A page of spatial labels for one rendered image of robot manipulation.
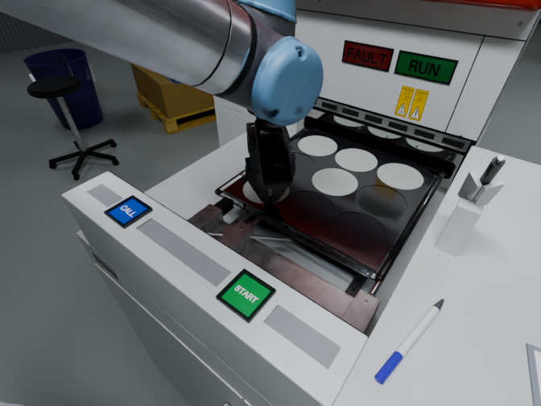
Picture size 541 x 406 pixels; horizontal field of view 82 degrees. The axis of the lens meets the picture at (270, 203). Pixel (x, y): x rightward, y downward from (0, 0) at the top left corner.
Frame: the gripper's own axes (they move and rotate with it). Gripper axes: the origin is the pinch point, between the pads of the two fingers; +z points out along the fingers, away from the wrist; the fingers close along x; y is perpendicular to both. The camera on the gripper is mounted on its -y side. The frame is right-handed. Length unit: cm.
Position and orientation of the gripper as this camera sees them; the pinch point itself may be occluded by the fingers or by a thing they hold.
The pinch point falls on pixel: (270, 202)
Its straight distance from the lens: 61.5
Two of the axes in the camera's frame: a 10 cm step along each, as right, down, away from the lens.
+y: -1.4, -6.5, 7.4
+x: -9.9, 0.9, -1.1
